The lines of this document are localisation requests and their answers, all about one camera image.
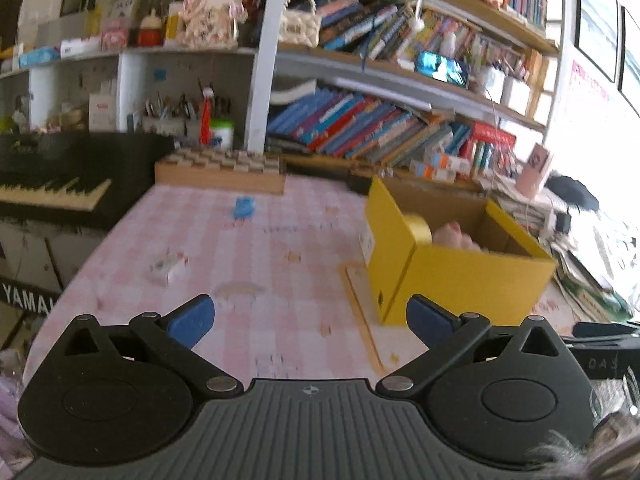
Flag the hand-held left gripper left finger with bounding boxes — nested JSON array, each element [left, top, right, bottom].
[[60, 294, 247, 401]]

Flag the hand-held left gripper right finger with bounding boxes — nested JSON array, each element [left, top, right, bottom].
[[376, 295, 563, 400]]

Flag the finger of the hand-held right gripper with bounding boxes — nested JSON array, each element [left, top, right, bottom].
[[571, 321, 640, 341]]

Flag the yellow cardboard box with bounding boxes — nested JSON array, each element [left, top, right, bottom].
[[364, 176, 558, 328]]

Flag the yellow tape roll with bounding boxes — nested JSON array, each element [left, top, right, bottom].
[[402, 214, 433, 246]]

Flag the pink checked desktop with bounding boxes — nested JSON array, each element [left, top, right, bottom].
[[22, 175, 576, 386]]

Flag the stack of notebooks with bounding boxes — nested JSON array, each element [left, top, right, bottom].
[[550, 240, 636, 318]]

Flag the small white red packet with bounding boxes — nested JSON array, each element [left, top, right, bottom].
[[149, 255, 190, 285]]

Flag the thin wooden board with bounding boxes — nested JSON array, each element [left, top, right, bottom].
[[340, 262, 388, 368]]

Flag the white bedding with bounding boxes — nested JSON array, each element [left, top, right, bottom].
[[565, 200, 640, 311]]

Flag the grey furry sleeve cuff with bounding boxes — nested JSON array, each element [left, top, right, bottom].
[[525, 410, 640, 480]]

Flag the black hat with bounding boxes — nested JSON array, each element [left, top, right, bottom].
[[545, 175, 601, 211]]

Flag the stack of papers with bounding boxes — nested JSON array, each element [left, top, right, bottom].
[[492, 180, 556, 241]]

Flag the wooden chessboard box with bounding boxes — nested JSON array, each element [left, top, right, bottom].
[[154, 149, 287, 196]]

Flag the pink cylinder container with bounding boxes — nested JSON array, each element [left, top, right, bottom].
[[516, 142, 553, 198]]

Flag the green lid jar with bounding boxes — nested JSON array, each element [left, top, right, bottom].
[[210, 120, 236, 151]]

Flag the thick red book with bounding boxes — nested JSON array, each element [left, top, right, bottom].
[[470, 121, 517, 148]]

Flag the desk pen holder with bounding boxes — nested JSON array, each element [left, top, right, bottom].
[[141, 92, 201, 136]]

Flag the red glue tube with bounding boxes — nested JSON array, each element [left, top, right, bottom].
[[200, 87, 215, 146]]

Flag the black digital piano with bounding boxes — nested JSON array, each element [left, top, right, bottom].
[[0, 132, 173, 321]]

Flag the row of blue red books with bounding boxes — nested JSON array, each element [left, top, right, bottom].
[[265, 87, 473, 166]]

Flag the white red carton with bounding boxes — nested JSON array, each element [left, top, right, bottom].
[[89, 92, 117, 133]]

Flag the white wooden bookshelf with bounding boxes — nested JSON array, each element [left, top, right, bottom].
[[245, 0, 568, 181]]

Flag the white pen cup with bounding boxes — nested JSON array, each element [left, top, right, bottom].
[[502, 76, 532, 108], [480, 67, 506, 98]]

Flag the phone with lit screen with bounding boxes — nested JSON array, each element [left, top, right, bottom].
[[416, 51, 471, 86]]

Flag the white side shelf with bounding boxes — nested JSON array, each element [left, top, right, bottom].
[[0, 47, 258, 136]]

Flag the black framed picture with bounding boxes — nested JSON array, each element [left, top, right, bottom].
[[574, 0, 620, 83], [619, 5, 640, 106]]

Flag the pink white carton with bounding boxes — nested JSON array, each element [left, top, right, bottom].
[[100, 22, 133, 51]]

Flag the row of leaning paperback books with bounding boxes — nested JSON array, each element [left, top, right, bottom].
[[317, 0, 496, 68]]

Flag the floral fabric bag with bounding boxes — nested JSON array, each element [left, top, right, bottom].
[[180, 0, 246, 51]]

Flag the light blue pack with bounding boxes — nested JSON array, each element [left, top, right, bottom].
[[17, 46, 62, 68]]

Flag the white quilted handbag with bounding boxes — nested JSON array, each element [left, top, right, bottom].
[[278, 0, 322, 50]]

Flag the pink wall poster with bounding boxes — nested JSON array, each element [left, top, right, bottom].
[[565, 60, 611, 116]]

